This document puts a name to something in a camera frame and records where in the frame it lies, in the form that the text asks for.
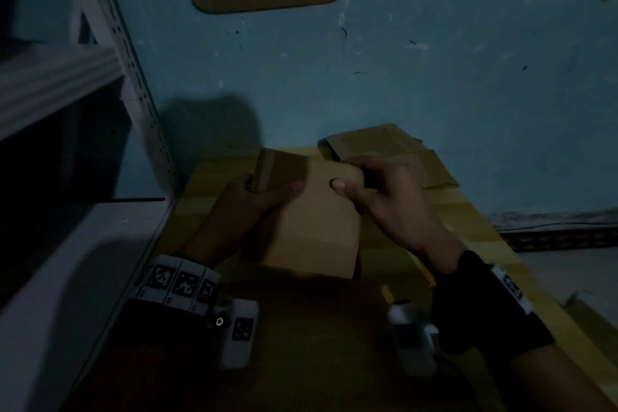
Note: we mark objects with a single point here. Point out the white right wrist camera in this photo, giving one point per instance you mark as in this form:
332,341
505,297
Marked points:
413,339

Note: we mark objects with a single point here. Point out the person's right forearm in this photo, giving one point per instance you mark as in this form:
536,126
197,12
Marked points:
565,382

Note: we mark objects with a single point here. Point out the black wristband with markers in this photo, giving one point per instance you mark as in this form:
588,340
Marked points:
169,300
483,315

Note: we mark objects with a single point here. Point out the person's left forearm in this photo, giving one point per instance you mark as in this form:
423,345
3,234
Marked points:
135,382

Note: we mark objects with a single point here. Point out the white metal shelf rack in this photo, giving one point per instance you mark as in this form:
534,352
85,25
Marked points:
63,88

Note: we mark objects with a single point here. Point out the black left wristband with markers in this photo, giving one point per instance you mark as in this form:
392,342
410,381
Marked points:
169,300

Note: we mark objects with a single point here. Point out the person's right hand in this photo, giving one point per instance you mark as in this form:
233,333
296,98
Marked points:
400,213

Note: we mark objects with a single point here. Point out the person's left hand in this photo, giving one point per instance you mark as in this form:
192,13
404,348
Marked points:
232,218

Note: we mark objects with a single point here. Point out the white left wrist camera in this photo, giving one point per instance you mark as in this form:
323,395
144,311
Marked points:
241,334

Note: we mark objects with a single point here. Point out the black right wristband with markers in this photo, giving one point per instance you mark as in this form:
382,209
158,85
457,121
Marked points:
483,315

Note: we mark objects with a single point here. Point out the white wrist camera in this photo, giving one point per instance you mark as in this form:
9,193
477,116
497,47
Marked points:
241,334
413,339

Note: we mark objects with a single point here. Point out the black patterned strip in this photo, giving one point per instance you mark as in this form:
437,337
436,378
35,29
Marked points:
555,233

